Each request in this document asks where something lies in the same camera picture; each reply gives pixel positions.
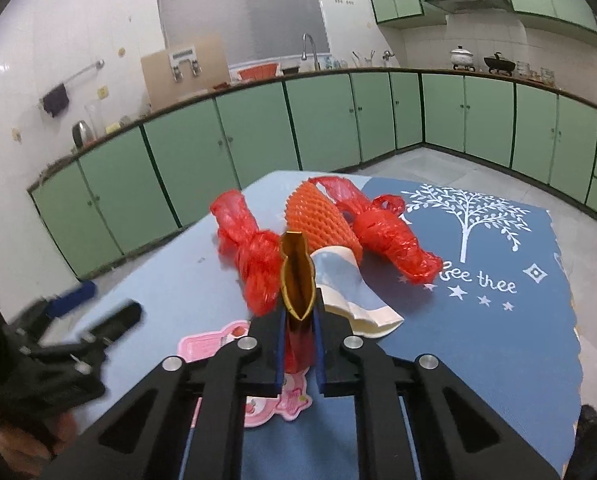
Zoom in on window roller blind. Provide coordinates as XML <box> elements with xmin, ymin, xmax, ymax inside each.
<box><xmin>157</xmin><ymin>0</ymin><xmax>330</xmax><ymax>65</ymax></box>

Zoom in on black trash bin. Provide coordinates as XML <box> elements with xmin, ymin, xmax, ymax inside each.
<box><xmin>563</xmin><ymin>404</ymin><xmax>597</xmax><ymax>480</ymax></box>

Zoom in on cardboard box with scale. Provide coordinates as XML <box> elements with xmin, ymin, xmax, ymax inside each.
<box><xmin>141</xmin><ymin>35</ymin><xmax>231</xmax><ymax>112</ymax></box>

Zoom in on steel kettle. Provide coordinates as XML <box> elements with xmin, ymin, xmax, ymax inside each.
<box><xmin>72</xmin><ymin>120</ymin><xmax>93</xmax><ymax>150</ymax></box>

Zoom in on orange foam fruit net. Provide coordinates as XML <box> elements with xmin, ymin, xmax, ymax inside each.
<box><xmin>284</xmin><ymin>181</ymin><xmax>363</xmax><ymax>263</ymax></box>

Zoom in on pink toy blister package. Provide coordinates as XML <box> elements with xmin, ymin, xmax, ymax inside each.
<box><xmin>177</xmin><ymin>320</ymin><xmax>313</xmax><ymax>429</ymax></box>

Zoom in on red plastic bag with handles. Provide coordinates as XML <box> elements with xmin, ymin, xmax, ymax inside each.
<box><xmin>309</xmin><ymin>176</ymin><xmax>444</xmax><ymax>285</ymax></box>

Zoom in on red gold snack wrapper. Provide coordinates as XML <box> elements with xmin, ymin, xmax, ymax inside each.
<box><xmin>280</xmin><ymin>231</ymin><xmax>317</xmax><ymax>374</ymax></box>

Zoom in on dark towel on rail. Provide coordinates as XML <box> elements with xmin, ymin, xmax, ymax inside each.
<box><xmin>40</xmin><ymin>84</ymin><xmax>70</xmax><ymax>118</ymax></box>

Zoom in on red basin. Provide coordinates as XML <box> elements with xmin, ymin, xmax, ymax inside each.
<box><xmin>238</xmin><ymin>63</ymin><xmax>279</xmax><ymax>81</ymax></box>

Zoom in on green lower kitchen cabinets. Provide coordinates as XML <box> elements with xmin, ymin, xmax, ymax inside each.
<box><xmin>28</xmin><ymin>70</ymin><xmax>597</xmax><ymax>278</ymax></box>

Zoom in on blue white paper cup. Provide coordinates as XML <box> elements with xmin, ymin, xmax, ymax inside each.
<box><xmin>311</xmin><ymin>246</ymin><xmax>404</xmax><ymax>339</ymax></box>

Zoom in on dark blue tree mat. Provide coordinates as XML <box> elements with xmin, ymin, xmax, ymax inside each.
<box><xmin>169</xmin><ymin>171</ymin><xmax>583</xmax><ymax>479</ymax></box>

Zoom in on range hood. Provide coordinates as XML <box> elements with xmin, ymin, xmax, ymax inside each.
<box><xmin>425</xmin><ymin>0</ymin><xmax>513</xmax><ymax>14</ymax></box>

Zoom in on white cooking pot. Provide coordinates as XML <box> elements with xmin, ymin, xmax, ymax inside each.
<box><xmin>451</xmin><ymin>46</ymin><xmax>475</xmax><ymax>72</ymax></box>

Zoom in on black wok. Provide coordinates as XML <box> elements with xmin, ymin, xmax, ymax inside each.
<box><xmin>484</xmin><ymin>52</ymin><xmax>515</xmax><ymax>77</ymax></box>

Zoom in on person's left hand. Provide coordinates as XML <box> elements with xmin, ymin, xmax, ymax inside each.
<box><xmin>0</xmin><ymin>412</ymin><xmax>78</xmax><ymax>478</ymax></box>

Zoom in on chrome kitchen faucet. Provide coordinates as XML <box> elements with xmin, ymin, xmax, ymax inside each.
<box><xmin>302</xmin><ymin>32</ymin><xmax>320</xmax><ymax>72</ymax></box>

